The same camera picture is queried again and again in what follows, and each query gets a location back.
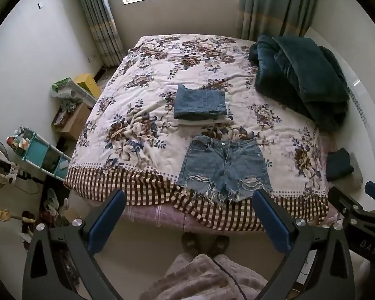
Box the pile of shoes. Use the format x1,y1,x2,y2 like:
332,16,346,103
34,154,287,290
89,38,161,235
39,187,70,227

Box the folded blue denim pants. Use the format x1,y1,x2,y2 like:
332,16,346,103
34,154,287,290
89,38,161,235
174,84,228,121

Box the folded white garment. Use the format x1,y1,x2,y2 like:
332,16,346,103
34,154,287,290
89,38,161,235
177,116,234,129

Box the dark green plush blanket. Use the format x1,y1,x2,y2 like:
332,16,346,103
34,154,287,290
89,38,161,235
248,34,351,132

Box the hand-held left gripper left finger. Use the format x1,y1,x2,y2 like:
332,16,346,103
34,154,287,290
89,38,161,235
22,189,127,300

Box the yellow box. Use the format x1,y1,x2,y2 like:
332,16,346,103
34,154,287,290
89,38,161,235
73,73,101,100

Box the green and white plastic bag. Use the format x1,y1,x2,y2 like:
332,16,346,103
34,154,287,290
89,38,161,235
51,77,79,100

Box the person's fuzzy pink pants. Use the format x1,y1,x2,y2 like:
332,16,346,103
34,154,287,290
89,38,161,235
140,254,268,300

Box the small dark folded cloth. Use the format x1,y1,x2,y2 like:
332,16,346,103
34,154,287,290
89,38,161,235
325,148,356,182

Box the frayed denim shorts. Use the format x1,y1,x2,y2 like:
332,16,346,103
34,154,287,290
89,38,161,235
177,134,273,211

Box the wooden broom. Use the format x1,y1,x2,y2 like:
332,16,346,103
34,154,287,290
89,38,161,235
0,206,37,225

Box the teal storage rack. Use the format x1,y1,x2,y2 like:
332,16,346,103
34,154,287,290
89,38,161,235
6,126,72,182

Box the floral bed blanket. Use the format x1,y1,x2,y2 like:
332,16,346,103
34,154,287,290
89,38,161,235
64,34,331,232

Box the pink bed sheet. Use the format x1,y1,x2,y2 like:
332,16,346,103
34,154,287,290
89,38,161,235
121,204,340,232

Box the white bed headboard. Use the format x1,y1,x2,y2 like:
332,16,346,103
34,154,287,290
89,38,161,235
302,26,375,183

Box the green striped curtain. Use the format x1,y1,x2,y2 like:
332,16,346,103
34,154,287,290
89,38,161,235
235,0,320,40
72,0,125,68

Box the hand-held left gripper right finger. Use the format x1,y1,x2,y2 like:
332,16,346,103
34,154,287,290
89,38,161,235
252,189,352,300

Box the black cable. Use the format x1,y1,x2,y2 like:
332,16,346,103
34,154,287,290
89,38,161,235
213,255,248,300

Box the cardboard box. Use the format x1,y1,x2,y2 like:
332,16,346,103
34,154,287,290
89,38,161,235
52,101,93,141

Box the person's brown slipper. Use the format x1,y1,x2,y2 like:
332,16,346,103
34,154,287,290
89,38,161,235
207,235,231,257
181,232,207,259

